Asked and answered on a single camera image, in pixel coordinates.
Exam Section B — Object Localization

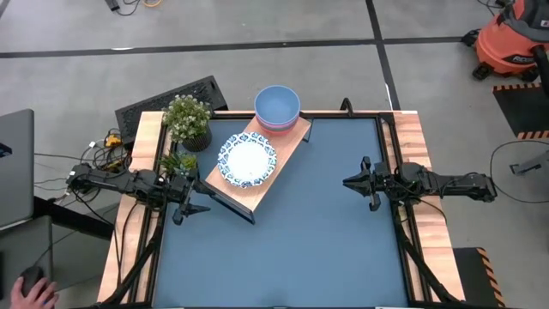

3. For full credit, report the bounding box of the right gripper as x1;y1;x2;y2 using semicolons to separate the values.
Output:
341;156;407;213

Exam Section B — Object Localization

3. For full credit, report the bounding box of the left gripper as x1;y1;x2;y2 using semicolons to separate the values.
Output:
166;169;215;226

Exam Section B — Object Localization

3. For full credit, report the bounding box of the blue patterned paper plate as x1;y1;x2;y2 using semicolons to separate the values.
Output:
217;131;278;189

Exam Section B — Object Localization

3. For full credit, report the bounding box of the pink bowl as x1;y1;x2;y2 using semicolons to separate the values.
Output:
256;114;300;131

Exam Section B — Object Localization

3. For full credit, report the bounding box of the blue bowl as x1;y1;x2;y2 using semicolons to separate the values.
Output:
253;84;301;127

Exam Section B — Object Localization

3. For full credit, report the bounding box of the small succulent in pot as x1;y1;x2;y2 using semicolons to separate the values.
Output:
159;152;199;179

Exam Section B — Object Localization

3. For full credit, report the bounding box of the flowering plant in ribbed pot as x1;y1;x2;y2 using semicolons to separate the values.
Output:
161;94;214;154

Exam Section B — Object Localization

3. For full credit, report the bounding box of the wooden rack board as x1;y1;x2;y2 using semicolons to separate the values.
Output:
201;94;315;225

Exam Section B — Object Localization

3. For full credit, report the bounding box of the wooden table side board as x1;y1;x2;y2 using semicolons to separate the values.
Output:
392;110;467;301
97;111;166;304

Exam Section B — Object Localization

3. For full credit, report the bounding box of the black diagonal support strut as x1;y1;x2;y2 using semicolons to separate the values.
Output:
102;203;168;308
392;205;458;306

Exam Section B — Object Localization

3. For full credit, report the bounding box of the black metal base bar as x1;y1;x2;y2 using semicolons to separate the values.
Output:
33;195;116;241

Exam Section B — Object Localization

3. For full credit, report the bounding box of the black mat with hazard stripes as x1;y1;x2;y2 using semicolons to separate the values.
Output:
453;246;507;309
492;82;549;141

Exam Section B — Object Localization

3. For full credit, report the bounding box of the grey desk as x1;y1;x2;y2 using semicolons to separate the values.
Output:
0;214;55;309

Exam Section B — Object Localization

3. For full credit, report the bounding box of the grey laptop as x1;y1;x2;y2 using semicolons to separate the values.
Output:
0;109;35;228

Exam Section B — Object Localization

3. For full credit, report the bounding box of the person's hand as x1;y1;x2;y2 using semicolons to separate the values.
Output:
9;276;60;309

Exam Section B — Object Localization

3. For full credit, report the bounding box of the orange shop vacuum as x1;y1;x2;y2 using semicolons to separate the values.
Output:
462;0;549;82

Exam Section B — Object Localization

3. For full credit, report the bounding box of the black table frame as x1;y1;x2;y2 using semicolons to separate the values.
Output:
145;110;415;309

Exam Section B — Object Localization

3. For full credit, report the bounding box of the black cable bundle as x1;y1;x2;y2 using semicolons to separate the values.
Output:
33;128;138;207

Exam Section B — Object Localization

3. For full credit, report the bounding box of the black floor cable loop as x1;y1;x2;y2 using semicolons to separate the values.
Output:
490;139;549;205

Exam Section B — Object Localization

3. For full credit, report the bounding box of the grey metal bracket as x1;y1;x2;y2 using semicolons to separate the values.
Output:
509;153;549;176

